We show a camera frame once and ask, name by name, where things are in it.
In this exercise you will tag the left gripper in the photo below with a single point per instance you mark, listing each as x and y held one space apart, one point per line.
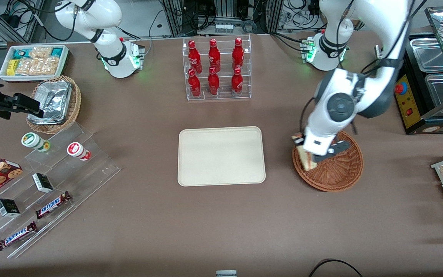
298 142

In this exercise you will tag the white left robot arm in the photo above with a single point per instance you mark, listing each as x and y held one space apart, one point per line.
333 46

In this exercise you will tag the green lid drink bottle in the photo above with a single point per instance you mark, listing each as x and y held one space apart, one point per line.
31 140

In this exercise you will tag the yellow snack pack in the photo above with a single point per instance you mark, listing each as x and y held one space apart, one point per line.
11 67

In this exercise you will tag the cream rectangular tray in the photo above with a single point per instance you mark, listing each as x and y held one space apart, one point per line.
221 156

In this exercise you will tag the oval tan wicker basket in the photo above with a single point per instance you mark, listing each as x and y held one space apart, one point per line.
76 104

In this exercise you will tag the clear acrylic bottle rack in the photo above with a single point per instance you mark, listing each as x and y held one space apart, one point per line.
223 92

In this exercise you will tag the small grey device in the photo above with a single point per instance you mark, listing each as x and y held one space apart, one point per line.
226 274

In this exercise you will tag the red cola bottle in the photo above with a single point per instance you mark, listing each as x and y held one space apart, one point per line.
238 54
237 82
194 84
194 57
214 55
213 82

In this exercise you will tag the black hot dog warmer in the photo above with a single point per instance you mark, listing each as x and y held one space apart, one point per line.
408 104

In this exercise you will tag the white power strip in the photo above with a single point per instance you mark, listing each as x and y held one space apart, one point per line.
223 28

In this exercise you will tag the aluminium frame rack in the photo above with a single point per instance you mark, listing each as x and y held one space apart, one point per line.
175 19

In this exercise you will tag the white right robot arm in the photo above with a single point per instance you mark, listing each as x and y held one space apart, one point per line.
117 57

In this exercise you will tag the Snickers bar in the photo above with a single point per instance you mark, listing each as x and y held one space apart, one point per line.
52 205
17 236

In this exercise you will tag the aluminium foil container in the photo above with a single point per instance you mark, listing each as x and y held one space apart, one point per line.
52 100

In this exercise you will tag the white snack bin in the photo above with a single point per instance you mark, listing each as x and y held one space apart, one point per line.
3 75

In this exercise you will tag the red lid drink bottle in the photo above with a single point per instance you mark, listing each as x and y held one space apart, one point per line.
76 150

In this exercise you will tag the clear cracker bag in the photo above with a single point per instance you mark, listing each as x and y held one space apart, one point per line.
40 52
37 66

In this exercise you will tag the clear acrylic stepped display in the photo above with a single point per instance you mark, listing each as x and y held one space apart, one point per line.
90 173

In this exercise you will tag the teal snack pack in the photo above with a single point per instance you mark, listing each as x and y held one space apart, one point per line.
20 54
57 52

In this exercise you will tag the small black box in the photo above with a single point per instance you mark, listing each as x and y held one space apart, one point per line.
42 182
8 207

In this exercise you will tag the triangle sandwich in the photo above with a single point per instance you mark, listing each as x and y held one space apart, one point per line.
307 163

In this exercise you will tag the round brown wicker basket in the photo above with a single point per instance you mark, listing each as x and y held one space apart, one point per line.
340 177

